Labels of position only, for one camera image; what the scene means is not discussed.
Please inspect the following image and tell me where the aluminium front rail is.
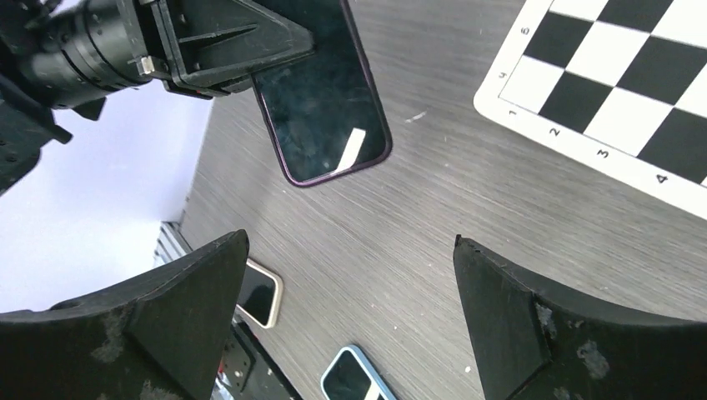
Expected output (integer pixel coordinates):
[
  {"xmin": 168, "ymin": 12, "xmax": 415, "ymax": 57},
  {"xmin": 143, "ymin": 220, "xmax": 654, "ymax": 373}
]
[{"xmin": 153, "ymin": 222, "xmax": 192, "ymax": 268}]

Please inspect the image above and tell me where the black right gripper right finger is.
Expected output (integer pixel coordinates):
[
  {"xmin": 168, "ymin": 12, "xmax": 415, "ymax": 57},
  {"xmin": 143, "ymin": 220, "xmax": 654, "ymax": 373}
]
[{"xmin": 453, "ymin": 236, "xmax": 706, "ymax": 399}]

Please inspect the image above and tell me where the black white chessboard mat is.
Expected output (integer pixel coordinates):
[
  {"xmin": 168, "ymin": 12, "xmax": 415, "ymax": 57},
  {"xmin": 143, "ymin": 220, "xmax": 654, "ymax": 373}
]
[{"xmin": 474, "ymin": 1, "xmax": 706, "ymax": 218}]

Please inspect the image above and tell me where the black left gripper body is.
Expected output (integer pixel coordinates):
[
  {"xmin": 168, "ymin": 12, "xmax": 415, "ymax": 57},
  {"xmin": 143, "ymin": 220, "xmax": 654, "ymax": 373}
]
[{"xmin": 16, "ymin": 1, "xmax": 221, "ymax": 109}]

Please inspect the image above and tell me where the phone in beige case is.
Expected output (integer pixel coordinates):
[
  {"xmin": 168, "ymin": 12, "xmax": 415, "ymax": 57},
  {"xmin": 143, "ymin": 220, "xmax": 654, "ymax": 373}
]
[{"xmin": 236, "ymin": 258, "xmax": 284, "ymax": 329}]

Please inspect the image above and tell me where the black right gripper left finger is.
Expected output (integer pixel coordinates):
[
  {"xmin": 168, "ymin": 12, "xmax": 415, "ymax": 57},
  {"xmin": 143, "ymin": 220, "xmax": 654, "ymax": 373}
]
[{"xmin": 1, "ymin": 230, "xmax": 249, "ymax": 399}]

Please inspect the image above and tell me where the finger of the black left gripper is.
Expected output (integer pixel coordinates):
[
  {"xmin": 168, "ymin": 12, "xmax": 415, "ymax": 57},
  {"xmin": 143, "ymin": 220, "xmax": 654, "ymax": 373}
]
[{"xmin": 160, "ymin": 1, "xmax": 314, "ymax": 92}]

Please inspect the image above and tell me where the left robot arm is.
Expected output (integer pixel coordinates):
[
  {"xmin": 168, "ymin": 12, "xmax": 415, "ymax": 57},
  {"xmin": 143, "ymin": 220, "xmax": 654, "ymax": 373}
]
[{"xmin": 1, "ymin": 0, "xmax": 314, "ymax": 190}]

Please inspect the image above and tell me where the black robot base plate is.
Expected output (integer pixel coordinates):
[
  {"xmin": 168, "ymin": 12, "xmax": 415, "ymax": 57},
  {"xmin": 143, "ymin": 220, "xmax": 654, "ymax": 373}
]
[{"xmin": 211, "ymin": 322, "xmax": 302, "ymax": 400}]

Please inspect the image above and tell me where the phone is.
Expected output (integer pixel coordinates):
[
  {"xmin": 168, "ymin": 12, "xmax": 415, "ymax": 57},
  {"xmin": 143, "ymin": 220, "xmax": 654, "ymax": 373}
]
[
  {"xmin": 236, "ymin": 258, "xmax": 284, "ymax": 329},
  {"xmin": 320, "ymin": 344, "xmax": 397, "ymax": 400},
  {"xmin": 253, "ymin": 0, "xmax": 393, "ymax": 188}
]

